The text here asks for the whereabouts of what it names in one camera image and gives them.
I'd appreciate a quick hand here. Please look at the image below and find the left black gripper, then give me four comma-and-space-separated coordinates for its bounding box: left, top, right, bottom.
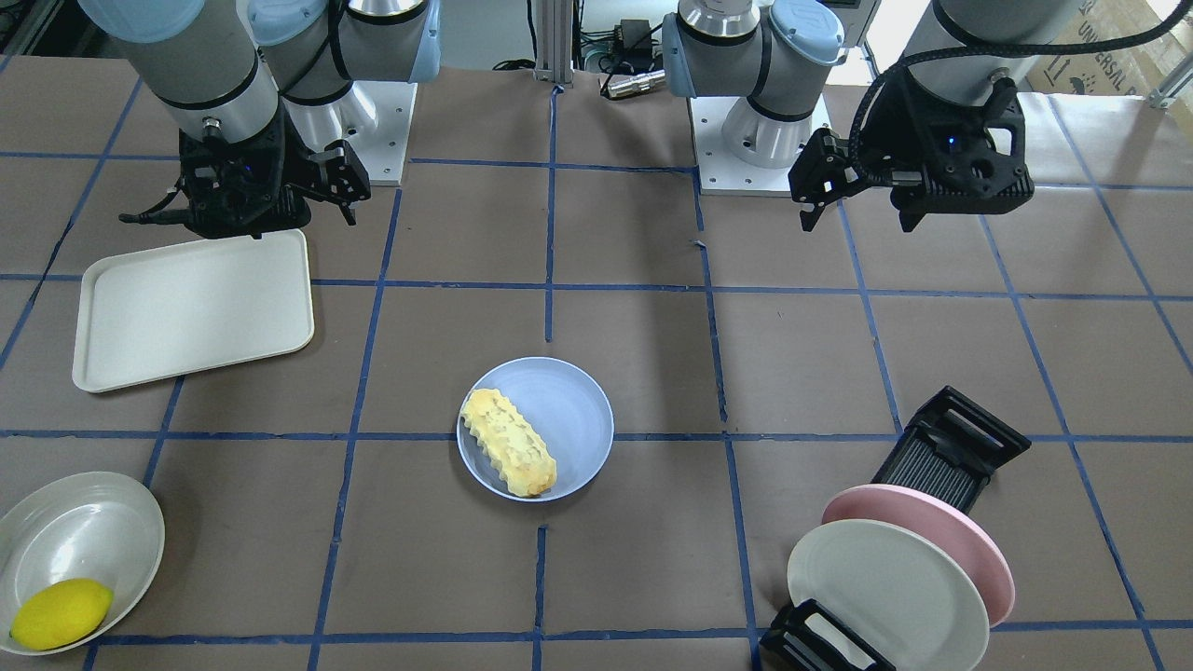
869, 70, 1036, 232

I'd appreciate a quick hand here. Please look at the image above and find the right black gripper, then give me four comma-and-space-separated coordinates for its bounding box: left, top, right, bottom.
179, 106, 311, 240

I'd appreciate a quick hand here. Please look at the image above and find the blue plate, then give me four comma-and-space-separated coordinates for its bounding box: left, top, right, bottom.
457, 356, 614, 504

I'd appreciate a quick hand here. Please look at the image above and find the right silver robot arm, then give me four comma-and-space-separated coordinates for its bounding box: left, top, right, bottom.
81, 1, 441, 240

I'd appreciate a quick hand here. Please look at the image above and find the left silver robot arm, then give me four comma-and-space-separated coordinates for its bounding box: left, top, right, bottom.
662, 1, 1189, 232

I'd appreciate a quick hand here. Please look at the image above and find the cream round plate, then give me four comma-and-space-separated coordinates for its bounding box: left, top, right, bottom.
1, 472, 166, 657

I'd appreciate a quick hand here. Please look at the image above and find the pink plate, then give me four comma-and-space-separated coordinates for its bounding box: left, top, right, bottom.
820, 484, 1016, 627

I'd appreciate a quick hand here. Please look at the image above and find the cream plate in rack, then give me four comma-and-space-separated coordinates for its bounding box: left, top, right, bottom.
787, 519, 990, 670

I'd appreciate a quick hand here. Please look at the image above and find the cream rectangular tray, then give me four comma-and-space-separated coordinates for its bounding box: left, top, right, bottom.
72, 229, 315, 392

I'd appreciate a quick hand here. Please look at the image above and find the black dish rack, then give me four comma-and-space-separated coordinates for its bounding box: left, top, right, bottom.
760, 387, 1031, 670

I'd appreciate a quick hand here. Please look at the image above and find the brown paper table mat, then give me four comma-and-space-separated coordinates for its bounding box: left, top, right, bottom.
1, 57, 1189, 670

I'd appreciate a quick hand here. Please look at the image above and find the yellow lemon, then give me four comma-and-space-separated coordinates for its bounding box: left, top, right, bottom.
10, 578, 115, 652

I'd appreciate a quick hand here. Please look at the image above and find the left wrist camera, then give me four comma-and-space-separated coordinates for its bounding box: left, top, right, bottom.
789, 127, 872, 232

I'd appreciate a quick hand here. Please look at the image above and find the aluminium frame post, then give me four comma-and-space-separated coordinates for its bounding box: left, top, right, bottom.
531, 0, 576, 90

